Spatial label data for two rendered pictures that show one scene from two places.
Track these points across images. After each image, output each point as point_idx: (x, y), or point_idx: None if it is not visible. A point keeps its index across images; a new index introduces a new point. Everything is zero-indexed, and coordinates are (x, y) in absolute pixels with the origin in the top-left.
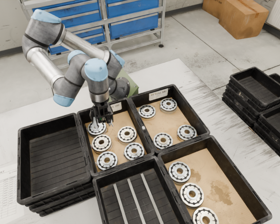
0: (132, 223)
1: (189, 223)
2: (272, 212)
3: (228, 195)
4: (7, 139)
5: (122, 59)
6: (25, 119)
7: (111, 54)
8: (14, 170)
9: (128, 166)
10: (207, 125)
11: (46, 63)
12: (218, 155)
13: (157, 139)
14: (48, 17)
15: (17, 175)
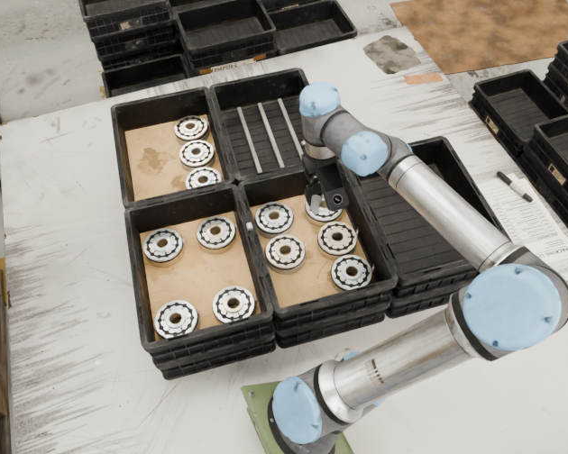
0: (287, 139)
1: (215, 105)
2: (87, 170)
3: (143, 157)
4: None
5: (279, 385)
6: (566, 388)
7: (313, 386)
8: None
9: (284, 167)
10: (96, 321)
11: (452, 200)
12: (129, 190)
13: (225, 234)
14: (490, 269)
15: (465, 168)
